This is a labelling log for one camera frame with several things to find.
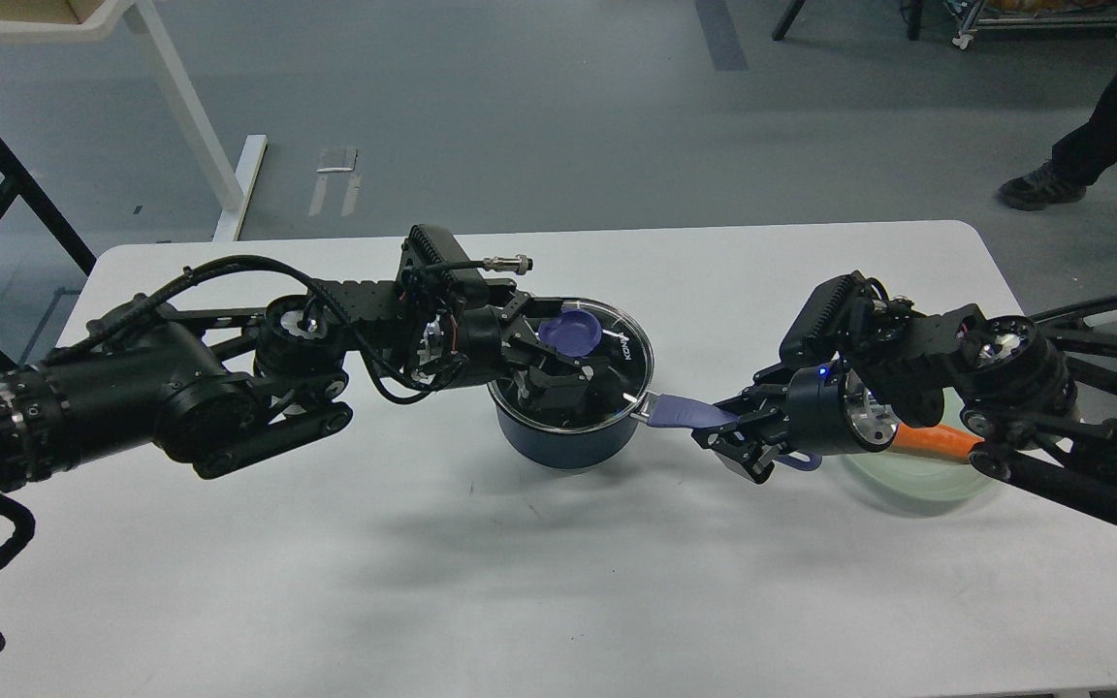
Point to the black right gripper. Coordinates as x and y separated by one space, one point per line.
830 411

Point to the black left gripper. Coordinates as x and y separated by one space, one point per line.
452 308

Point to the glass lid purple knob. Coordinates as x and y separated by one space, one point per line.
573 366

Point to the dark blue saucepan purple handle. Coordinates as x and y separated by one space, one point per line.
571 452

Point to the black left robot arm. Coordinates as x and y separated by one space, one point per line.
242 359

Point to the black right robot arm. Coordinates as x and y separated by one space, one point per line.
1039 391

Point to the orange toy carrot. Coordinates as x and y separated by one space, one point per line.
939 442

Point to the black stand leg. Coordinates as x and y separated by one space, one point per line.
790 12

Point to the metal wheeled cart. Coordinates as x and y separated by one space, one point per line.
973 17

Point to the white desk frame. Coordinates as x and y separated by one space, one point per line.
69 22

